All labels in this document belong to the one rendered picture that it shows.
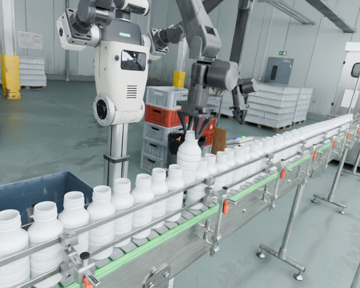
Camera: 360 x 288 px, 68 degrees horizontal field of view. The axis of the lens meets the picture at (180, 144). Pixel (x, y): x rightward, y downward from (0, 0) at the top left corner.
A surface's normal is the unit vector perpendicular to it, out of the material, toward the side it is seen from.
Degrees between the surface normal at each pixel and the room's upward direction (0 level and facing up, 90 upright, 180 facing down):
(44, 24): 90
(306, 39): 90
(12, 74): 90
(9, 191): 90
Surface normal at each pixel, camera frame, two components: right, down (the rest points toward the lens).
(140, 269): 0.74, 0.28
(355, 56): -0.66, 0.14
